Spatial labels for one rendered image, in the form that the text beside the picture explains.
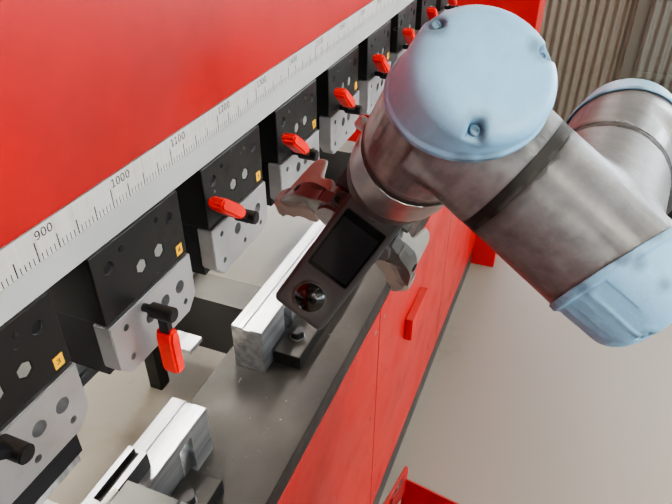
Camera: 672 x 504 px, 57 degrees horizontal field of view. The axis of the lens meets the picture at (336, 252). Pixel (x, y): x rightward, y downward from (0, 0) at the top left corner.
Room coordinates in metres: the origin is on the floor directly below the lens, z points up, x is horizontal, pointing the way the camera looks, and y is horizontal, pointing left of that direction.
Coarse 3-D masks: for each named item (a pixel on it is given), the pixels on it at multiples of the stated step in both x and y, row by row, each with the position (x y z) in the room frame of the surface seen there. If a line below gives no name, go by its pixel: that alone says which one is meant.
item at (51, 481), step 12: (72, 444) 0.44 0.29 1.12; (60, 456) 0.42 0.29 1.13; (72, 456) 0.43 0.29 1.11; (48, 468) 0.41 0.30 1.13; (60, 468) 0.42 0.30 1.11; (72, 468) 0.44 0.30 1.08; (36, 480) 0.39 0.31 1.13; (48, 480) 0.40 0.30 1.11; (60, 480) 0.42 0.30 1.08; (24, 492) 0.38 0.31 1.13; (36, 492) 0.39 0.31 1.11; (48, 492) 0.41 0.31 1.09
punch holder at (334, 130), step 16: (336, 64) 1.07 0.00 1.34; (352, 64) 1.15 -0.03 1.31; (320, 80) 1.04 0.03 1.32; (336, 80) 1.07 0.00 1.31; (352, 80) 1.15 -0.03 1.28; (320, 96) 1.04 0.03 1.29; (352, 96) 1.14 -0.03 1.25; (320, 112) 1.04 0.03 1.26; (336, 112) 1.07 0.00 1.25; (320, 128) 1.05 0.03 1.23; (336, 128) 1.06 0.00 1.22; (352, 128) 1.14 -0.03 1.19; (320, 144) 1.05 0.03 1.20; (336, 144) 1.06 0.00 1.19
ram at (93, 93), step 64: (0, 0) 0.47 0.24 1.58; (64, 0) 0.53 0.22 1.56; (128, 0) 0.60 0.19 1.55; (192, 0) 0.70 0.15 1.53; (256, 0) 0.83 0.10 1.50; (320, 0) 1.02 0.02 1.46; (0, 64) 0.46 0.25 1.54; (64, 64) 0.51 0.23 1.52; (128, 64) 0.59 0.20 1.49; (192, 64) 0.68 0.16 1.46; (256, 64) 0.81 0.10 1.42; (320, 64) 1.01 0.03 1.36; (0, 128) 0.44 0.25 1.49; (64, 128) 0.50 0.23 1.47; (128, 128) 0.57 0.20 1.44; (0, 192) 0.43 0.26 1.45; (64, 192) 0.48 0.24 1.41; (64, 256) 0.46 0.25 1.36; (0, 320) 0.39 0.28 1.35
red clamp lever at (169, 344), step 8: (144, 304) 0.53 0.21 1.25; (152, 304) 0.53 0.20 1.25; (160, 304) 0.53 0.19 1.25; (152, 312) 0.52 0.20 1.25; (160, 312) 0.52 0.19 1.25; (168, 312) 0.51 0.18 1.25; (176, 312) 0.52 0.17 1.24; (160, 320) 0.52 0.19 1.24; (168, 320) 0.51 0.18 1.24; (160, 328) 0.52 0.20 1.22; (168, 328) 0.52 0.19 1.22; (160, 336) 0.52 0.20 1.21; (168, 336) 0.51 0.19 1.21; (176, 336) 0.52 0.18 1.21; (160, 344) 0.52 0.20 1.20; (168, 344) 0.51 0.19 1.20; (176, 344) 0.52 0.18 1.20; (160, 352) 0.52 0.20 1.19; (168, 352) 0.51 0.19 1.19; (176, 352) 0.52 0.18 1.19; (168, 360) 0.51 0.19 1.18; (176, 360) 0.51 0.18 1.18; (168, 368) 0.52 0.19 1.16; (176, 368) 0.51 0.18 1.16
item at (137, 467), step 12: (120, 456) 0.52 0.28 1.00; (132, 456) 0.52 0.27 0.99; (144, 456) 0.52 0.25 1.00; (120, 468) 0.50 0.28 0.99; (132, 468) 0.50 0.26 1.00; (144, 468) 0.51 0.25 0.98; (108, 480) 0.48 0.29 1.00; (120, 480) 0.48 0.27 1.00; (132, 480) 0.49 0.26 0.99; (96, 492) 0.46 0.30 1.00; (108, 492) 0.46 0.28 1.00
